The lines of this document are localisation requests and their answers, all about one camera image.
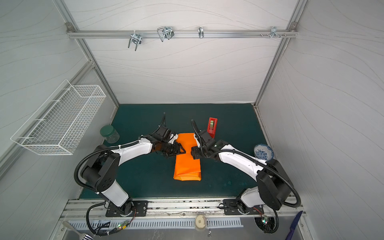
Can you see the white vented cable duct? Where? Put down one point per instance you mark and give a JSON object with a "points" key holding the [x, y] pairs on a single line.
{"points": [[182, 223]]}

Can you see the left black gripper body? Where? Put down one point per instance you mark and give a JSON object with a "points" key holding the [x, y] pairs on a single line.
{"points": [[171, 148]]}

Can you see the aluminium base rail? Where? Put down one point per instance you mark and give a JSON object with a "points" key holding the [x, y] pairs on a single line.
{"points": [[161, 208]]}

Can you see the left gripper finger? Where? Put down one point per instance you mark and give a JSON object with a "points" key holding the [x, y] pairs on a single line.
{"points": [[178, 149], [169, 154]]}

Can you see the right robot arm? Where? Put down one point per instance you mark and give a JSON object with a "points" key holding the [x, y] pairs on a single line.
{"points": [[274, 188]]}

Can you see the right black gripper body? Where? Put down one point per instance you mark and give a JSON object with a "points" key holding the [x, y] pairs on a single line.
{"points": [[195, 152]]}

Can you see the metal bracket with bolts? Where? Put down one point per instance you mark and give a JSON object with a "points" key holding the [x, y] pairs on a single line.
{"points": [[273, 34]]}

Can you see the metal U-bolt clamp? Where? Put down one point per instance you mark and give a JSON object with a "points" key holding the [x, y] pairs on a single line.
{"points": [[165, 32], [135, 40]]}

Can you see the green table mat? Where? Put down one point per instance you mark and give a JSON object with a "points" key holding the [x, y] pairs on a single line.
{"points": [[152, 175]]}

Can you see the orange wrapping paper sheet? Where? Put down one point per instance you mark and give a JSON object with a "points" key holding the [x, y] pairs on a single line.
{"points": [[186, 167]]}

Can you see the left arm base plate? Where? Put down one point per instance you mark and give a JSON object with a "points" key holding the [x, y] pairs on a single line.
{"points": [[139, 208]]}

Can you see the blue handled tool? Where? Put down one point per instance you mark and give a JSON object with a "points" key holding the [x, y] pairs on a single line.
{"points": [[293, 226]]}

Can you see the aluminium crossbar rail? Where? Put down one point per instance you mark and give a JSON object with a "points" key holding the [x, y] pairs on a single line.
{"points": [[179, 34]]}

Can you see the red tape dispenser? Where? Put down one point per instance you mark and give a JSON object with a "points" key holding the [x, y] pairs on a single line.
{"points": [[212, 126]]}

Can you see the green lidded glass jar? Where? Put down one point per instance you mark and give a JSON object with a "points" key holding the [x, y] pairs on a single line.
{"points": [[110, 134]]}

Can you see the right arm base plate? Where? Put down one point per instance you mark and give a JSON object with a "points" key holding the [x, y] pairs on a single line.
{"points": [[233, 207]]}

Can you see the blue white ceramic bowl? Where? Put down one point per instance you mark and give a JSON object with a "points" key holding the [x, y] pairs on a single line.
{"points": [[263, 152]]}

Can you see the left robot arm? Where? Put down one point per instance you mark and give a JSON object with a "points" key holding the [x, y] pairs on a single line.
{"points": [[98, 170]]}

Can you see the white wire basket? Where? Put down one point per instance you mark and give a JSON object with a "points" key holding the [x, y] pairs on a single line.
{"points": [[58, 125]]}

